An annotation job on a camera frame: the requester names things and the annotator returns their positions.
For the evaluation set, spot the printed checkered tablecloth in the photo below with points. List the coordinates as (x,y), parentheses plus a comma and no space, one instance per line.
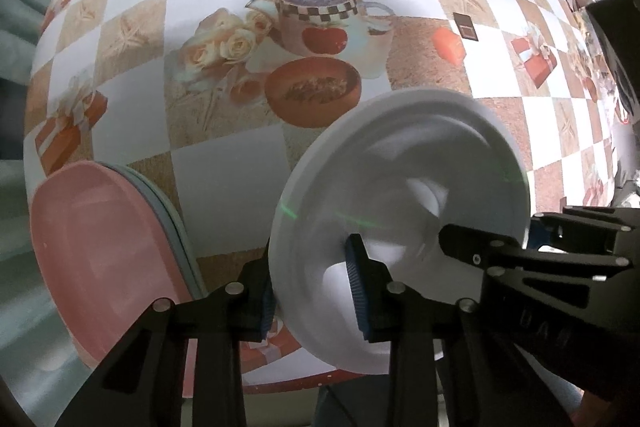
(225,187)

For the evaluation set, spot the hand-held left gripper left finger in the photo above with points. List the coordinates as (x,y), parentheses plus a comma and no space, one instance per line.
(266,307)

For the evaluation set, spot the white paper plate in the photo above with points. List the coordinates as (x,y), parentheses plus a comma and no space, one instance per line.
(400,167)

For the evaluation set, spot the pink plastic plate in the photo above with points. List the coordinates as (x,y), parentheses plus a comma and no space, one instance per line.
(100,247)

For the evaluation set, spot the blue plastic plate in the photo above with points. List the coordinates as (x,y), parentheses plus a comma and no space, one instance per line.
(173,227)

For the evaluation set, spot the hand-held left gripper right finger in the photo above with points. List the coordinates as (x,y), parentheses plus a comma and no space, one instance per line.
(355,288)

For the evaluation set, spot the pale green ribbed cover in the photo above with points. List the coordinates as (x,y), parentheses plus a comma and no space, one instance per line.
(20,32)

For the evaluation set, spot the pale green plastic plate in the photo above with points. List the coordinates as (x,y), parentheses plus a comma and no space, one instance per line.
(184,233)

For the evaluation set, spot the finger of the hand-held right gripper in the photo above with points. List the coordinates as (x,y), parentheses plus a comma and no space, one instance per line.
(465,242)
(585,222)

